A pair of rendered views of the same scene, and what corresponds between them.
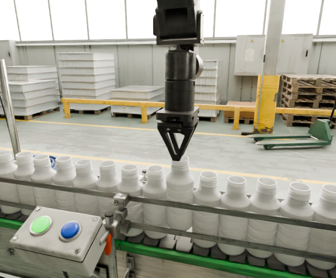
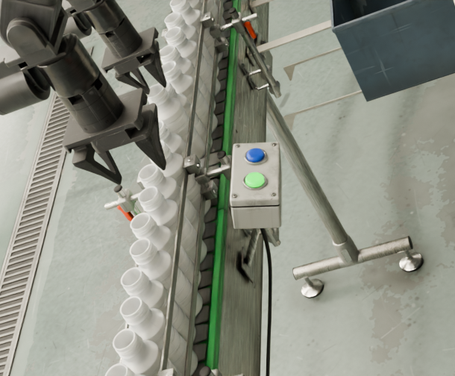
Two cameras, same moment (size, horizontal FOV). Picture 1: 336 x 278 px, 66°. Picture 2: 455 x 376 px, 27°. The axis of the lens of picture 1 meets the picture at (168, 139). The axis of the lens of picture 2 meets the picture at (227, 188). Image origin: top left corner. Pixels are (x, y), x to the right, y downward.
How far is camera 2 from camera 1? 157 cm
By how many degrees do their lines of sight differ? 72
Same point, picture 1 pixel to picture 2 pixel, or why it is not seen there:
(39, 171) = (159, 253)
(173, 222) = (200, 143)
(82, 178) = (167, 201)
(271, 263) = (219, 99)
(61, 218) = (242, 170)
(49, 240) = (269, 167)
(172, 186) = (180, 110)
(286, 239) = (206, 71)
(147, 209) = not seen: hidden behind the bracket
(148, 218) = not seen: hidden behind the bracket
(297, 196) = (183, 36)
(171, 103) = (136, 38)
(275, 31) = not seen: outside the picture
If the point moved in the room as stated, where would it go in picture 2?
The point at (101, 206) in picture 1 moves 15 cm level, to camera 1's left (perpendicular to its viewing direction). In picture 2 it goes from (188, 207) to (203, 265)
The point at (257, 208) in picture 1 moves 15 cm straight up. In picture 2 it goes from (189, 69) to (152, 9)
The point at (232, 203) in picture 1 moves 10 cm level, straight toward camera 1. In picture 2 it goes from (188, 80) to (236, 64)
